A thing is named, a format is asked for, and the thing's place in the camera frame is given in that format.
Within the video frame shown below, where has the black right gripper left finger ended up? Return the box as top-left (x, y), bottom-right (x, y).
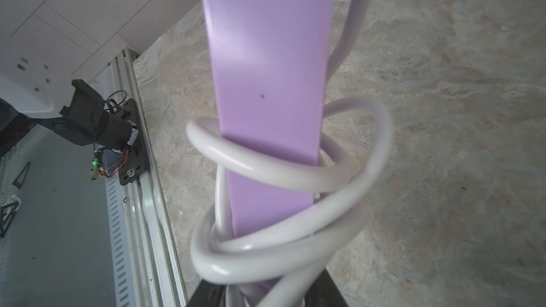
top-left (186, 282), bottom-right (226, 307)

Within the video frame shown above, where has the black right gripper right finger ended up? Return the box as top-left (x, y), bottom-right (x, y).
top-left (304, 269), bottom-right (348, 307)

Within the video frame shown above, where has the white power cord with plug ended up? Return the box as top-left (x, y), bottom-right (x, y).
top-left (185, 0), bottom-right (394, 307)

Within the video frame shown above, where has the purple power strip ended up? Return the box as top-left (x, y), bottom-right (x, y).
top-left (197, 0), bottom-right (336, 307)

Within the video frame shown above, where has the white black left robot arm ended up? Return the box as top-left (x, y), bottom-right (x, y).
top-left (1, 38), bottom-right (140, 151)

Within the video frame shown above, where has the white perforated vent strip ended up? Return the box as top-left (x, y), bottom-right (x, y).
top-left (105, 179), bottom-right (137, 307)

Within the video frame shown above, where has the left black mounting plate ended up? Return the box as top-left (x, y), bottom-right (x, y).
top-left (117, 98), bottom-right (150, 186)

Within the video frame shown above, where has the left green circuit board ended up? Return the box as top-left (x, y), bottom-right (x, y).
top-left (90, 147), bottom-right (128, 181)

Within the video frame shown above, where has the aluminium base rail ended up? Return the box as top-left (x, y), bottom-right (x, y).
top-left (92, 48), bottom-right (188, 306)

